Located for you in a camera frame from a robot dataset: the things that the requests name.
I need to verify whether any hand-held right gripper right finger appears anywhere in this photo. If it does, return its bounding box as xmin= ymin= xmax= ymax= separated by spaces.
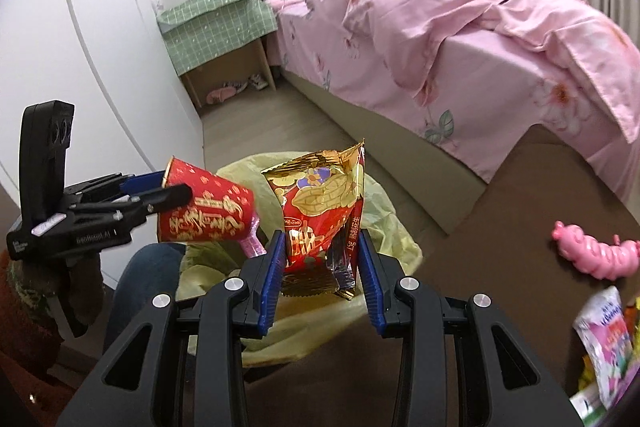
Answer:
xmin=357 ymin=228 xmax=586 ymax=427

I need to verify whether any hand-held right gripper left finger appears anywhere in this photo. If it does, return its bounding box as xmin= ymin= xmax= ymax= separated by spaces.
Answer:
xmin=55 ymin=229 xmax=288 ymax=427

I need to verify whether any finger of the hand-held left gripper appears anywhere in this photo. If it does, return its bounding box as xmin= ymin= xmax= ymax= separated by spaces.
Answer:
xmin=62 ymin=172 xmax=166 ymax=206
xmin=70 ymin=184 xmax=193 ymax=220

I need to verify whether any red paper cup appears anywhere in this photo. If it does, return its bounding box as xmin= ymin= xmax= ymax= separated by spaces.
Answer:
xmin=156 ymin=155 xmax=257 ymax=244

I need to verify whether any magenta snack wrapper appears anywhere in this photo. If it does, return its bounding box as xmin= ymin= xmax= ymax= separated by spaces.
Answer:
xmin=240 ymin=214 xmax=268 ymax=260

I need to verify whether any yellow plastic trash bag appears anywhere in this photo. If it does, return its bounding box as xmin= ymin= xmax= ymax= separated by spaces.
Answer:
xmin=175 ymin=151 xmax=423 ymax=368

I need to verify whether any red gold peanut snack packet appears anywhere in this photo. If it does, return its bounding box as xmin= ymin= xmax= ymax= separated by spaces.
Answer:
xmin=260 ymin=138 xmax=368 ymax=303

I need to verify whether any pink white snack packet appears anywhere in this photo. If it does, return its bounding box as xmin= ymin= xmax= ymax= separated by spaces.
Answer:
xmin=573 ymin=285 xmax=633 ymax=410

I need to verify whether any green white packet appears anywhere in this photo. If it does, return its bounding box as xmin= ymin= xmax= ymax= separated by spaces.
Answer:
xmin=570 ymin=384 xmax=608 ymax=427

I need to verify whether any person's left forearm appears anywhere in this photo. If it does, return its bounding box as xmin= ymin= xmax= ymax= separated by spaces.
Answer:
xmin=0 ymin=252 xmax=108 ymax=413

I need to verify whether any person's left hand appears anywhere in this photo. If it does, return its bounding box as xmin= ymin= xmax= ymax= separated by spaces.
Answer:
xmin=66 ymin=252 xmax=106 ymax=328

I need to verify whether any person's jeans leg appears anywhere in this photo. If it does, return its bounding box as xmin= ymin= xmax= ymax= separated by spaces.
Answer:
xmin=102 ymin=242 xmax=188 ymax=358

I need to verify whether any pink slipper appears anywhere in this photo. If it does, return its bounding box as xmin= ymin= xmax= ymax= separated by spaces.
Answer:
xmin=206 ymin=87 xmax=240 ymax=105

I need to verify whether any white wardrobe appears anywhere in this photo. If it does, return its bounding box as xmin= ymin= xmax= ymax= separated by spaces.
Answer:
xmin=0 ymin=0 xmax=211 ymax=228

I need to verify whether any brown tablecloth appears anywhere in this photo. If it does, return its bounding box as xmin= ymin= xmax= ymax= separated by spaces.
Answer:
xmin=242 ymin=122 xmax=640 ymax=427

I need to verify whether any wooden bedside table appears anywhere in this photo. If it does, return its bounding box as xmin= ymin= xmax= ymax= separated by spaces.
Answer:
xmin=180 ymin=32 xmax=278 ymax=110

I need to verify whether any green checked cloth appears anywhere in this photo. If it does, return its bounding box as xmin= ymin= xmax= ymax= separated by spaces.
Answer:
xmin=156 ymin=0 xmax=278 ymax=78

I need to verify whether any pink floral bed sheet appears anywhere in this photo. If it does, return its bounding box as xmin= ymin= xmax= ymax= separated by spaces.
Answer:
xmin=265 ymin=0 xmax=640 ymax=202

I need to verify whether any yellow snack packet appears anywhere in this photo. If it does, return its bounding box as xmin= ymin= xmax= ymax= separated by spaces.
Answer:
xmin=579 ymin=354 xmax=601 ymax=390

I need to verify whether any pink string of candy packs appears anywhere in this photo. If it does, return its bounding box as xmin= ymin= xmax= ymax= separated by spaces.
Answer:
xmin=551 ymin=220 xmax=640 ymax=280

